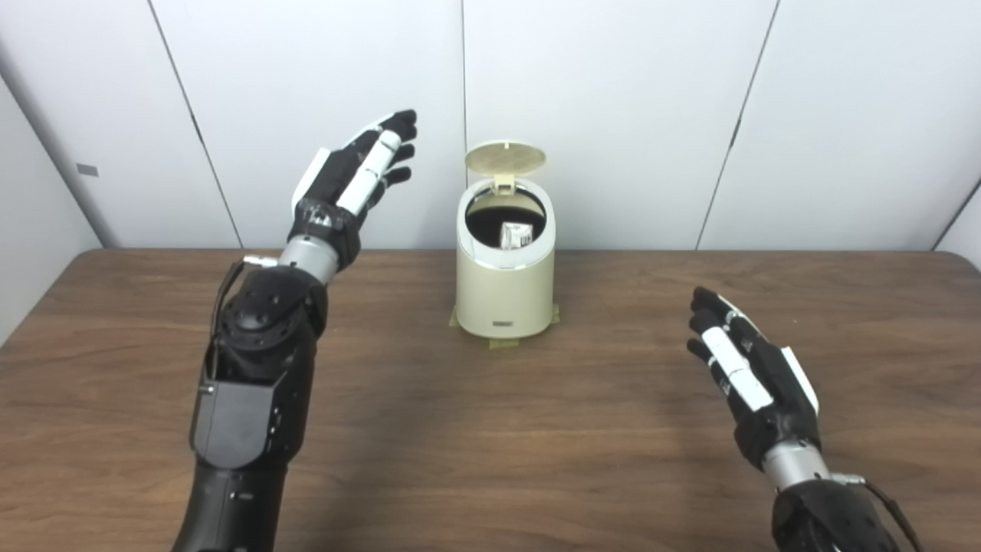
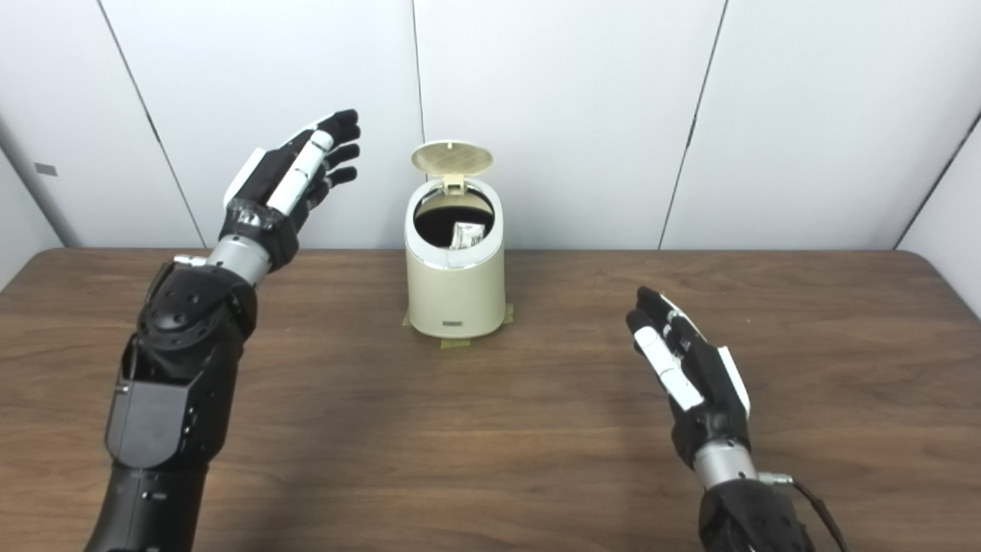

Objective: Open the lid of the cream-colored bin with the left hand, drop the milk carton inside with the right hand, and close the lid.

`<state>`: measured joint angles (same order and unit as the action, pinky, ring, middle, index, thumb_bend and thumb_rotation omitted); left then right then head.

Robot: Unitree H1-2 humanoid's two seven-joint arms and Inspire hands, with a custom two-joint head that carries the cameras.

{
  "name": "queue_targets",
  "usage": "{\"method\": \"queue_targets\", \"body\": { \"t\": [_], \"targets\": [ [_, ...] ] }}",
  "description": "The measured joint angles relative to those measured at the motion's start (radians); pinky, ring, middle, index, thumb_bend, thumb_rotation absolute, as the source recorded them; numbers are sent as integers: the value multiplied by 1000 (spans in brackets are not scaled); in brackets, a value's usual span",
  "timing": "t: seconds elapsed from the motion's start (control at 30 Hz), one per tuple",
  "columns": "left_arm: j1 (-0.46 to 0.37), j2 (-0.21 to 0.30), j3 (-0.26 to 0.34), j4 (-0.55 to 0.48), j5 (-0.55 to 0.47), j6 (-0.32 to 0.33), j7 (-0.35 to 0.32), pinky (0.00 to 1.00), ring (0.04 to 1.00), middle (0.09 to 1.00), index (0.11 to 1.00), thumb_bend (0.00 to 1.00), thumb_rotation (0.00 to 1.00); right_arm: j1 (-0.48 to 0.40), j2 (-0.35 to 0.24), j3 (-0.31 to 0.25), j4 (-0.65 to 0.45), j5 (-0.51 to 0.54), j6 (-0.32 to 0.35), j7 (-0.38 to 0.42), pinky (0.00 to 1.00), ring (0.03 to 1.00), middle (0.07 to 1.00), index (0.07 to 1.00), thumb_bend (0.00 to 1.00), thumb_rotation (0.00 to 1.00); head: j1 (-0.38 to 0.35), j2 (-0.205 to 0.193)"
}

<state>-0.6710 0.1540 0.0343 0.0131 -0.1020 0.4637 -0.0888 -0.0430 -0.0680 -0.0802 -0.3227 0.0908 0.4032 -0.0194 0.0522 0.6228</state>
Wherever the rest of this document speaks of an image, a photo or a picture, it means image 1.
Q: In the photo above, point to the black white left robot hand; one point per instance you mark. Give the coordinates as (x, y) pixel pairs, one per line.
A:
(337, 192)

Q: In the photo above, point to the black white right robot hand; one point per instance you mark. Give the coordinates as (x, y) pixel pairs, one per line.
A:
(766, 391)

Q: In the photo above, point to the cream round bin lid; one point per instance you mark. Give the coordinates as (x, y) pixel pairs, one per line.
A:
(506, 159)

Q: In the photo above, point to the white green milk carton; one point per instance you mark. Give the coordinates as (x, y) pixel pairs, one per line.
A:
(516, 236)

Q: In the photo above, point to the cream-colored bin body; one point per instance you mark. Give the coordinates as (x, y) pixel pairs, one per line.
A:
(504, 299)

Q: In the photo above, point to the small grey wall label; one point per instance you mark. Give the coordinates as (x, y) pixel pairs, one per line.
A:
(86, 169)

